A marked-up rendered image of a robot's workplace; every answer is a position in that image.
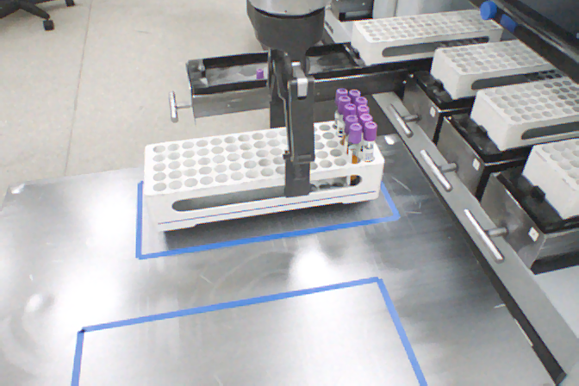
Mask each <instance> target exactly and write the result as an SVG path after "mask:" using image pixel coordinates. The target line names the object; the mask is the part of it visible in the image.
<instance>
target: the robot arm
mask: <svg viewBox="0 0 579 386"><path fill-rule="evenodd" d="M331 1H332V0H249V3H251V4H252V6H253V9H254V29H255V35H256V38H257V39H258V42H259V43H261V44H262V45H264V46H265V47H268V69H267V72H268V73H267V83H266V86H267V87H268V89H270V93H269V98H270V100H271V102H269V118H270V129H273V128H286V133H287V141H288V150H287V151H285V153H284V154H283V159H285V197H286V198H292V197H299V196H309V186H310V163H311V162H314V161H315V153H314V83H315V81H314V77H313V76H309V75H308V74H309V72H310V60H309V56H306V54H305V53H306V51H307V50H309V48H310V47H313V46H315V45H317V44H318V43H319V42H320V41H321V39H322V37H323V35H324V21H325V6H326V5H327V4H329V3H330V2H331Z"/></svg>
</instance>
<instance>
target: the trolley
mask: <svg viewBox="0 0 579 386"><path fill-rule="evenodd" d="M375 142H376V145H377V148H378V150H379V151H380V153H381V154H382V156H383V159H384V163H383V174H382V179H381V184H380V190H379V197H378V198H377V199H373V200H366V201H361V202H349V203H342V202H336V203H329V204H324V205H317V206H311V207H306V208H298V209H288V210H282V211H276V212H270V213H264V214H258V215H252V216H247V217H240V218H235V219H228V220H222V221H211V222H205V223H199V224H196V225H195V226H194V227H185V228H179V229H172V230H166V231H161V232H157V231H155V230H154V229H153V226H152V223H151V220H150V215H149V212H148V208H147V205H146V199H145V197H144V165H142V166H135V167H134V168H127V169H120V170H113V171H100V172H93V173H86V174H79V175H72V176H65V177H52V178H45V179H39V180H32V181H25V182H17V183H10V184H9V186H8V189H7V191H6V194H5V197H4V200H3V205H2V207H1V210H0V386H557V385H556V384H555V383H554V381H553V380H552V378H550V376H549V374H548V373H547V371H546V370H545V368H544V366H543V365H542V364H541V362H540V361H539V357H538V356H537V354H536V353H535V351H534V350H533V349H532V347H531V345H530V344H529V342H528V341H527V339H526V337H525V335H524V334H523V333H522V331H521V330H520V328H519V326H518V325H517V323H516V321H515V320H514V318H513V316H512V315H511V313H510V311H509V310H508V308H507V306H506V304H505V303H504V301H503V300H502V299H501V297H500V295H499V294H498V292H497V291H496V289H494V287H493V285H492V284H491V282H490V281H489V278H488V277H487V275H486V274H485V272H484V271H483V268H482V267H481V266H480V265H479V263H478V261H477V260H476V258H475V256H474V255H473V253H472V251H471V250H470V248H469V246H468V245H467V243H466V241H465V240H464V238H463V236H462V234H461V233H460V232H459V231H458V229H457V227H456V225H455V224H454V222H453V221H452V220H451V218H450V216H449V215H448V214H447V212H446V211H445V208H444V207H443V205H442V204H441V202H440V201H439V199H438V198H437V196H436V195H435V192H434V191H433V188H432V187H431V185H430V184H429V183H428V181H427V180H426V178H425V176H424V175H423V173H422V171H420V169H419V168H418V165H417V164H416V163H415V161H414V159H413V158H412V156H411V154H410V153H409V151H408V149H407V148H406V147H405V145H404V144H403V141H402V139H401V137H400V136H399V134H385V135H378V136H377V138H376V139H375Z"/></svg>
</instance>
